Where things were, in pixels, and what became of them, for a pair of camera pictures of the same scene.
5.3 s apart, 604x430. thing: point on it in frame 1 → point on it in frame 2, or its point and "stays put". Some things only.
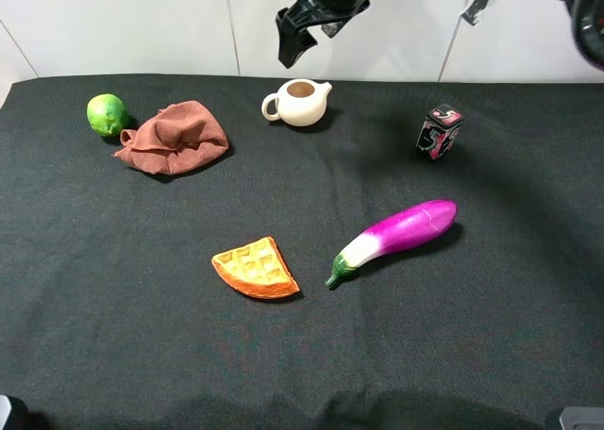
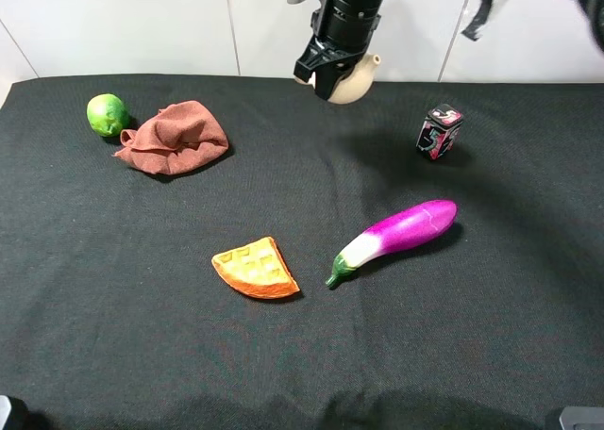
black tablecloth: [113, 316] stays put
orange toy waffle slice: [257, 271] stays put
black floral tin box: [439, 131] stays put
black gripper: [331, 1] → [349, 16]
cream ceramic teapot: [300, 102] → [355, 88]
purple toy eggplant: [412, 225] stays put
